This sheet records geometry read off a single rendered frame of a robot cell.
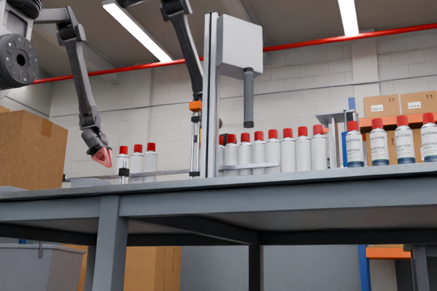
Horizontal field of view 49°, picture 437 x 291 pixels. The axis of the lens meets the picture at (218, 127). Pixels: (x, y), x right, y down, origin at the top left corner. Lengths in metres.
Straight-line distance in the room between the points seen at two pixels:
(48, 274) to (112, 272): 2.51
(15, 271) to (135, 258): 1.52
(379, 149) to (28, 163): 1.14
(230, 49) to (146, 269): 3.64
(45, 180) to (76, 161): 5.78
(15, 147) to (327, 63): 5.29
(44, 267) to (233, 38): 2.62
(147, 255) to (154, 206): 3.73
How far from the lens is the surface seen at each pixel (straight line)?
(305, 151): 1.59
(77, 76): 2.07
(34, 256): 3.87
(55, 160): 1.83
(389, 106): 5.43
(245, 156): 1.65
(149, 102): 7.07
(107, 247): 1.35
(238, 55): 1.67
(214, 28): 1.71
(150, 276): 5.00
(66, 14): 2.07
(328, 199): 1.13
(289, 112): 6.37
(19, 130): 1.71
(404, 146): 1.54
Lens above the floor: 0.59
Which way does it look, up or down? 18 degrees up
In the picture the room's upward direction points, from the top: 1 degrees clockwise
